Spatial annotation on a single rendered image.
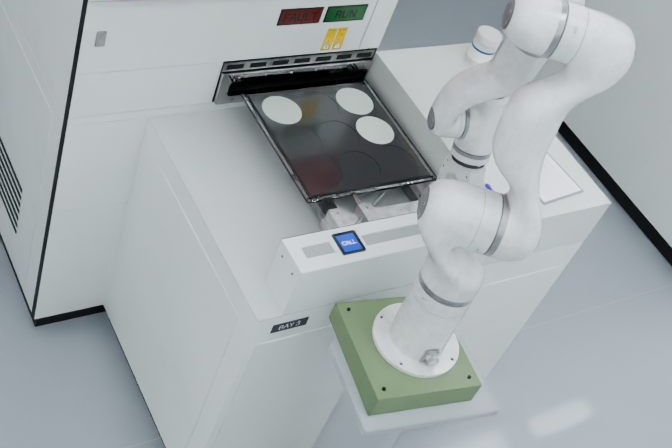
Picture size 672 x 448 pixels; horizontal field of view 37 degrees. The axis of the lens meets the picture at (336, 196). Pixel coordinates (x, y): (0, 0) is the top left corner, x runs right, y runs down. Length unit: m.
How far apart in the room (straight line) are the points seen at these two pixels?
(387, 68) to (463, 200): 0.87
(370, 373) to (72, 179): 0.92
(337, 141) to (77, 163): 0.63
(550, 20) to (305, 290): 0.78
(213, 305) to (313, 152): 0.43
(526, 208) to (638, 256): 2.32
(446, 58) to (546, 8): 1.10
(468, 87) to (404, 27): 2.65
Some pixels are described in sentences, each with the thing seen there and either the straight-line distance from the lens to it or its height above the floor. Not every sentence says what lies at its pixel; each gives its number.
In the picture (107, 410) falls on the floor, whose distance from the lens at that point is 2.90.
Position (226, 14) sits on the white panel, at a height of 1.12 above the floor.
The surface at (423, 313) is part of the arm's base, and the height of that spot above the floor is 1.01.
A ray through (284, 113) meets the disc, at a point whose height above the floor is 0.90.
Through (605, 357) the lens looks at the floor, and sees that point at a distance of 3.67.
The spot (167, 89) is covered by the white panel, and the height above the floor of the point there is 0.90.
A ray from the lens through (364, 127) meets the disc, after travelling 2.52.
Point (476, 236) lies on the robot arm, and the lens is 1.84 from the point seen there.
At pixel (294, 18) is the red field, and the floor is 1.10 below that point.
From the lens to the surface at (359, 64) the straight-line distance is 2.65.
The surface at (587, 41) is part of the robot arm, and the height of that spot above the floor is 1.64.
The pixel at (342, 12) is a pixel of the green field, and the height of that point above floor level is 1.10.
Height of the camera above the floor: 2.44
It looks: 42 degrees down
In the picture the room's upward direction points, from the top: 24 degrees clockwise
